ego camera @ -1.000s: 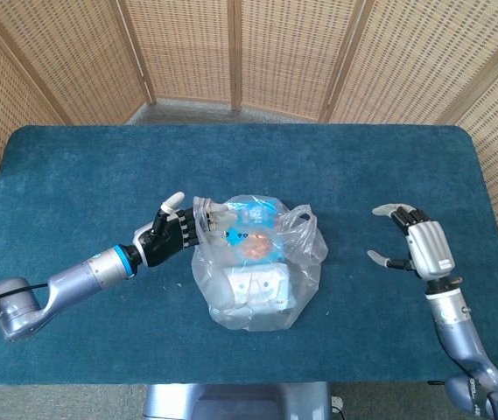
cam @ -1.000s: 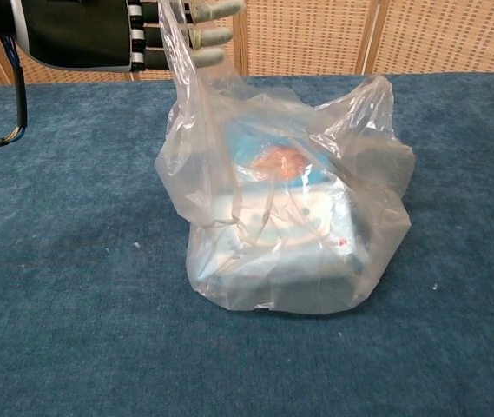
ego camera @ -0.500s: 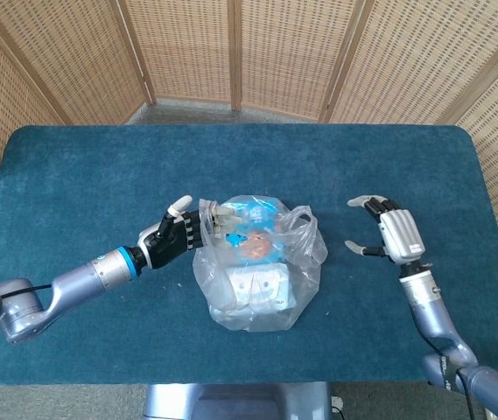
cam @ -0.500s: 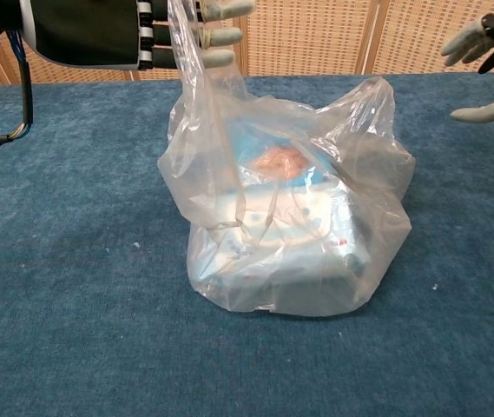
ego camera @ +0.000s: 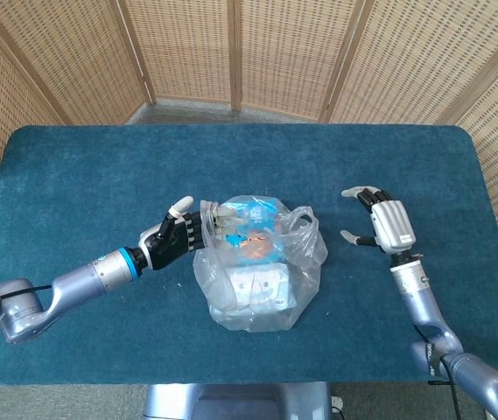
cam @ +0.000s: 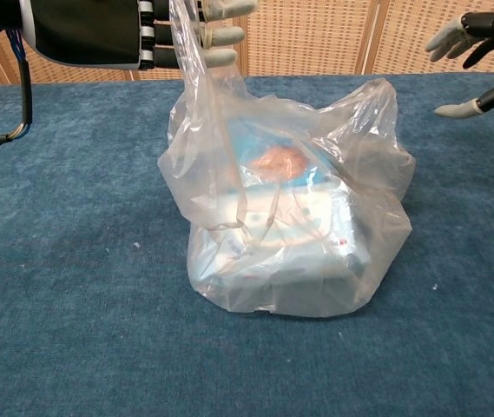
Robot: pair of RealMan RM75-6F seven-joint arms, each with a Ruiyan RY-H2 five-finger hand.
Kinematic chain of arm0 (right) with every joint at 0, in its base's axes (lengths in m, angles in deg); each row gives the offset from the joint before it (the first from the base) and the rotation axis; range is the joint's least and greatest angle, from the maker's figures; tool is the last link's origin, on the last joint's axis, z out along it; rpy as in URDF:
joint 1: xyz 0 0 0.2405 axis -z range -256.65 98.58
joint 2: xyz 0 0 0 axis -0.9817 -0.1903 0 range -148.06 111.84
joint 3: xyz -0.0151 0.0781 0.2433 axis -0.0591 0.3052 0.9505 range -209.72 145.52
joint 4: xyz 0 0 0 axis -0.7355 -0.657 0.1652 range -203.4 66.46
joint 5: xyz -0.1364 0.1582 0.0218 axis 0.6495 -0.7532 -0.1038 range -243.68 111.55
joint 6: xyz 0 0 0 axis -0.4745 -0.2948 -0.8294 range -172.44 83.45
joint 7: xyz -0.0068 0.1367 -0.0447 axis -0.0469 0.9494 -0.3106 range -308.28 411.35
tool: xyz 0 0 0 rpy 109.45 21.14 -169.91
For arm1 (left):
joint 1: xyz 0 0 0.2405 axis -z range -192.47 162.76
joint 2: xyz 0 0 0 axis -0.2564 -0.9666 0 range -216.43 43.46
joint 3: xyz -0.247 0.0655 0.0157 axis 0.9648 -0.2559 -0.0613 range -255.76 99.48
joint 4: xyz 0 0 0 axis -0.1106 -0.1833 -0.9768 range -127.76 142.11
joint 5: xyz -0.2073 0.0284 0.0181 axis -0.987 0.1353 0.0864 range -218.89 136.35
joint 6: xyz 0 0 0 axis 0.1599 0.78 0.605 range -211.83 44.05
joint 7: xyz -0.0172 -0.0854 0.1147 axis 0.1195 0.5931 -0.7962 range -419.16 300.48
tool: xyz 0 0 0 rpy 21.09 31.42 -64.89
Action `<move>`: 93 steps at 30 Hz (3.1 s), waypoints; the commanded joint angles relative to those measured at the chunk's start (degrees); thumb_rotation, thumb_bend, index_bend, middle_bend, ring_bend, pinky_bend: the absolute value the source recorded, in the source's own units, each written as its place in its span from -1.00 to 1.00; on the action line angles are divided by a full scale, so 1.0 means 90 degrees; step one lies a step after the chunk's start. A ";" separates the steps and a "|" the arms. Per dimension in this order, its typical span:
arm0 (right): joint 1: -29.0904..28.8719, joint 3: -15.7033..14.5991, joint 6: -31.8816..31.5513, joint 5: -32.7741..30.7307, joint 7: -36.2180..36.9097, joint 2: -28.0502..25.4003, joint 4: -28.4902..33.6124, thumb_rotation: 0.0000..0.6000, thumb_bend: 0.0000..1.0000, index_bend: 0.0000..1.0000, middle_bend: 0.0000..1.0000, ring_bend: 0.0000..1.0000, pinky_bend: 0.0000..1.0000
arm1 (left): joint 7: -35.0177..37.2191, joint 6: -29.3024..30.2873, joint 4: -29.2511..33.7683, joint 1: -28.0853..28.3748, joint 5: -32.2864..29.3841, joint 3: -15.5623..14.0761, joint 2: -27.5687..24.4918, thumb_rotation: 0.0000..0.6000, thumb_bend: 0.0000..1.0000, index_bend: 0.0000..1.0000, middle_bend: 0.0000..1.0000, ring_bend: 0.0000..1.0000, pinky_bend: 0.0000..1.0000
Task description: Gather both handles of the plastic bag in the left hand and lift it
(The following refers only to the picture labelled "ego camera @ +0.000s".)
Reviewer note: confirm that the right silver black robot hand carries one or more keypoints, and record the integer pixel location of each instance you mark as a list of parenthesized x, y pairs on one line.
[(393, 227)]

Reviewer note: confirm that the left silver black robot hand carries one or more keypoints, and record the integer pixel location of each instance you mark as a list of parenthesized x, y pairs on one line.
[(170, 245)]

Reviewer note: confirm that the transparent plastic carrier bag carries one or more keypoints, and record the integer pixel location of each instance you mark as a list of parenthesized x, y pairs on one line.
[(307, 245)]

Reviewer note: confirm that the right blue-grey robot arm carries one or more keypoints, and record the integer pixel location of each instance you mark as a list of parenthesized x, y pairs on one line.
[(428, 310)]

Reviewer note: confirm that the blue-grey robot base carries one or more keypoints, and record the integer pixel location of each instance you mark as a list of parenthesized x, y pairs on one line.
[(235, 402)]

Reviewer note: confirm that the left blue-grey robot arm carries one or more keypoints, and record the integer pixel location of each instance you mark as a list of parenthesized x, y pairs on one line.
[(78, 284)]

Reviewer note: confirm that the blue cookie snack pack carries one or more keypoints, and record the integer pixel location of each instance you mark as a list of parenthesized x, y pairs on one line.
[(255, 249)]

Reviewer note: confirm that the white tissue pack with face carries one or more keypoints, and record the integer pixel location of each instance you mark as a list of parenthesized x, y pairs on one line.
[(259, 286)]

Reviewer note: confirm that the blue carpet table cover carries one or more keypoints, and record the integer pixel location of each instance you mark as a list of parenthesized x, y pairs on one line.
[(100, 175)]

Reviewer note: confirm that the white floor power socket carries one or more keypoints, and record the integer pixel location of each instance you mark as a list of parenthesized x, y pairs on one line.
[(337, 402)]

